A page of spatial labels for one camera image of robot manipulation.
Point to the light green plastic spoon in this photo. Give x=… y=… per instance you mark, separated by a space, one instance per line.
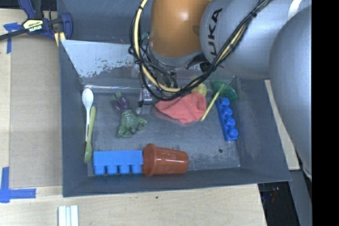
x=90 y=129

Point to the purple toy eggplant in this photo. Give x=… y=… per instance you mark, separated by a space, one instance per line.
x=121 y=104

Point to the blue toy brick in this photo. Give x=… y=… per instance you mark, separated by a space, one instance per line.
x=117 y=162
x=227 y=120

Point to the yellow toy fruit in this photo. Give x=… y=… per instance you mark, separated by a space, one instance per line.
x=201 y=89

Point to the green toy figure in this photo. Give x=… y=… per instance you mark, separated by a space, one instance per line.
x=129 y=124

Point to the grey metal bin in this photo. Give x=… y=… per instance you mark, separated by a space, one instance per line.
x=169 y=137

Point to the white plastic spoon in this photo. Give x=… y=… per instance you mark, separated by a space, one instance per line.
x=87 y=99

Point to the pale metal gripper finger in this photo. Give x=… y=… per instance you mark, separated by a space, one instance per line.
x=145 y=96
x=139 y=109

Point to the red-orange cloth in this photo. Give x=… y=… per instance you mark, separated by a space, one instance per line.
x=185 y=109

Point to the red-orange plastic cup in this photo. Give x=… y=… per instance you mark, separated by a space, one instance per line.
x=165 y=160

